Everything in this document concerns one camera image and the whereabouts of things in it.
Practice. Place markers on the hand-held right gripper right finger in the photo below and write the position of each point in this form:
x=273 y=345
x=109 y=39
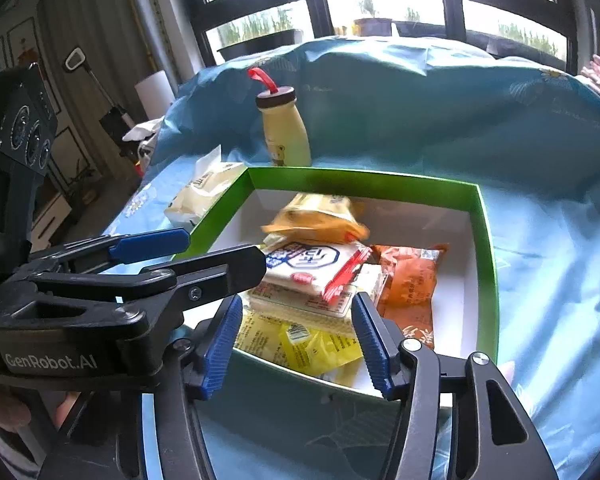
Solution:
x=369 y=347

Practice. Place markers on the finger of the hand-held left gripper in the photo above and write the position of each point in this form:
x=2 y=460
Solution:
x=150 y=245
x=225 y=270

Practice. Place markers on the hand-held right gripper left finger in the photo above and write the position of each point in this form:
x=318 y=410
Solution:
x=220 y=347

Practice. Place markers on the gold snack packet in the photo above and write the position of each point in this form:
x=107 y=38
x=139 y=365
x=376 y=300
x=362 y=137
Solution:
x=255 y=335

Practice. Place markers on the yellow snack packet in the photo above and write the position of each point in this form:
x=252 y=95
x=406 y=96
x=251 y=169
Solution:
x=325 y=350

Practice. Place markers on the orange snack packet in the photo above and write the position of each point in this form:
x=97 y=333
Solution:
x=409 y=285

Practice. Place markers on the white blue snack packet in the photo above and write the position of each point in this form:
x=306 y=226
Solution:
x=305 y=265

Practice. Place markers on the beige bread packet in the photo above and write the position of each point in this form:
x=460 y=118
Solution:
x=315 y=220

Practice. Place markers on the green cardboard box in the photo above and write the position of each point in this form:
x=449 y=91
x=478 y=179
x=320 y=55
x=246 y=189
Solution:
x=429 y=230

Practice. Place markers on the person's left forearm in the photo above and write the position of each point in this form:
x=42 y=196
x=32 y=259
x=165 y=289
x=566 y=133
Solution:
x=5 y=452

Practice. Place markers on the person's left hand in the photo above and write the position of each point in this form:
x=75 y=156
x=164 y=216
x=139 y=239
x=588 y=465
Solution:
x=5 y=405

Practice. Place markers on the white tissue pack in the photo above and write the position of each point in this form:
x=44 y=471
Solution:
x=205 y=190

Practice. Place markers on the white plastic bag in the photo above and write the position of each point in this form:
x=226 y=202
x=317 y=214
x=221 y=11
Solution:
x=140 y=132

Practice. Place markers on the upright vacuum cleaner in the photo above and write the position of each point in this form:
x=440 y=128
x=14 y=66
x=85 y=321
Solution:
x=112 y=120

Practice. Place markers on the white cylinder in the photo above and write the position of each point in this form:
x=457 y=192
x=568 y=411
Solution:
x=155 y=95

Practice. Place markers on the long black planter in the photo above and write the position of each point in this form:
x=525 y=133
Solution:
x=260 y=45

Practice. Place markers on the grey curtain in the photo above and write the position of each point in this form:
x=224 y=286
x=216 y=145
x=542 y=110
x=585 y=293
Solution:
x=105 y=10

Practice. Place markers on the blue floral bedsheet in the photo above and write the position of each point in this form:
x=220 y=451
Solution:
x=429 y=110

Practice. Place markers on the brown plant pot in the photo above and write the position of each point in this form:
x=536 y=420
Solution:
x=372 y=27

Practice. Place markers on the dark planter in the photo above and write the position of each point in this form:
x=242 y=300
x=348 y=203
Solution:
x=419 y=30

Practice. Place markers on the black window frame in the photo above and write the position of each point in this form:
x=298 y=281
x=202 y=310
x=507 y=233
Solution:
x=325 y=0

